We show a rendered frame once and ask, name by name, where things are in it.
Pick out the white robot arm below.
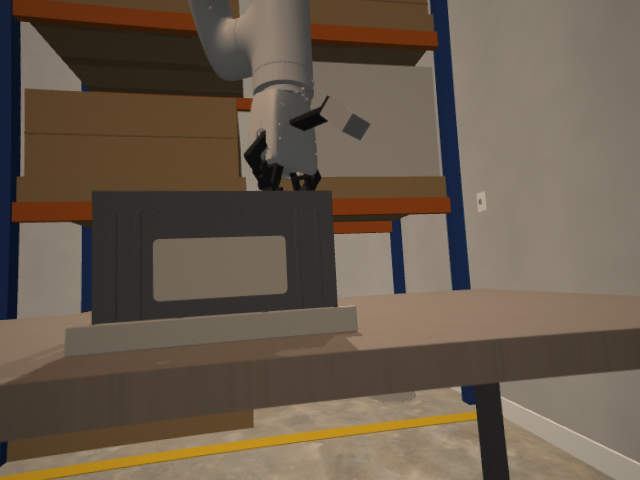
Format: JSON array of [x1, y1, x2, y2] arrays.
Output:
[[188, 0, 371, 140]]

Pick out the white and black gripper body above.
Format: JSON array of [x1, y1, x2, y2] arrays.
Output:
[[248, 86, 317, 180]]

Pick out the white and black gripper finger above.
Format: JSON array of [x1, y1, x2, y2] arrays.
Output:
[[289, 169, 321, 191], [244, 131, 283, 191]]

